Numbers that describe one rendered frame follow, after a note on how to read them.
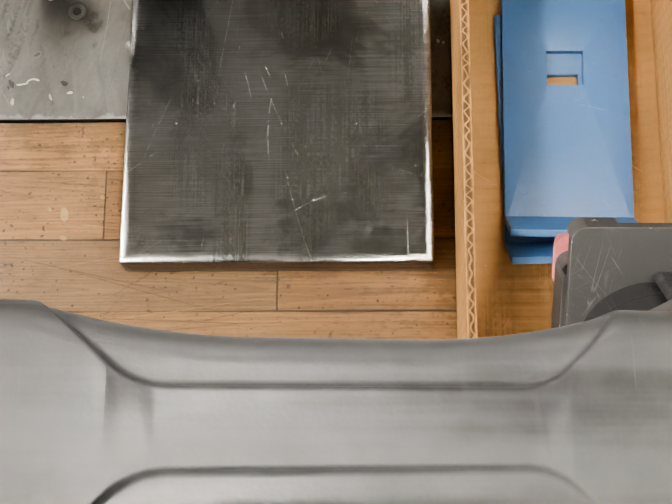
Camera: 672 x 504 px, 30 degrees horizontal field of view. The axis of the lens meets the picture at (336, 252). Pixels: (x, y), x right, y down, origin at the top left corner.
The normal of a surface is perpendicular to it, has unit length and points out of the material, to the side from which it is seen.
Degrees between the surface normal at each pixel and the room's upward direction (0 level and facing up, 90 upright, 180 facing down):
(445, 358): 17
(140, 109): 0
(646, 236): 34
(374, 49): 0
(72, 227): 0
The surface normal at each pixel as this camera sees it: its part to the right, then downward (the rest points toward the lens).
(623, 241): -0.01, 0.33
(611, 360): 0.20, -0.26
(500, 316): -0.03, -0.25
